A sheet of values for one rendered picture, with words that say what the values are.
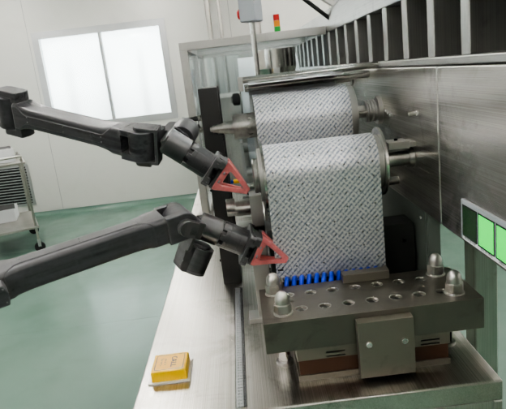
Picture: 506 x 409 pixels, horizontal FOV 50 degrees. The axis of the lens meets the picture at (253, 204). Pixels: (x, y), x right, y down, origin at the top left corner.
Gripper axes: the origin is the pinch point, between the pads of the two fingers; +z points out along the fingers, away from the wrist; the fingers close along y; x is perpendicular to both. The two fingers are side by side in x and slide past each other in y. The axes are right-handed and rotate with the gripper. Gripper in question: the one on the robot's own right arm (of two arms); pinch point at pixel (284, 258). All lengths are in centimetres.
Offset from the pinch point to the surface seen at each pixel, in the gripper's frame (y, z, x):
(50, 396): -136, -48, -152
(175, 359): 9.2, -13.8, -25.4
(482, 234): 29.0, 20.5, 23.9
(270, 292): 8.4, -1.5, -5.2
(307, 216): 0.3, 0.8, 10.4
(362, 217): 0.3, 11.5, 14.5
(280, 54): -71, -13, 42
